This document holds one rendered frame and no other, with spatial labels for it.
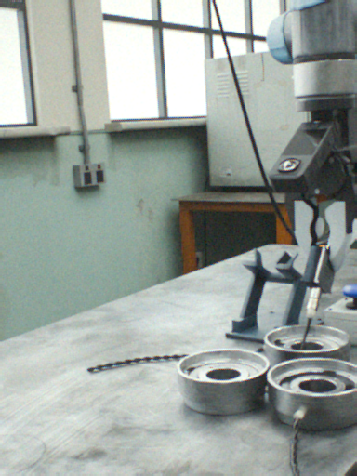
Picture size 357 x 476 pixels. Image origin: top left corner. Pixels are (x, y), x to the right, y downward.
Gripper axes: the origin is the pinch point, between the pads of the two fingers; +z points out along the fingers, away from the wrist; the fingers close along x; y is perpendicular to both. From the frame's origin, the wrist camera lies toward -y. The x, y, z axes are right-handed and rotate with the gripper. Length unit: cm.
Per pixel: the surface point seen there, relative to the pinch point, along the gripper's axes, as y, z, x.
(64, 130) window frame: 96, -20, 156
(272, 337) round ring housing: -3.5, 9.8, 5.6
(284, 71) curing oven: 191, -40, 114
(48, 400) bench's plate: -27.5, 12.9, 22.0
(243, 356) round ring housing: -11.4, 9.7, 5.0
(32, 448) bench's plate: -36.4, 13.0, 14.0
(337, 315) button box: 7.1, 9.1, 1.6
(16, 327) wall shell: 70, 53, 164
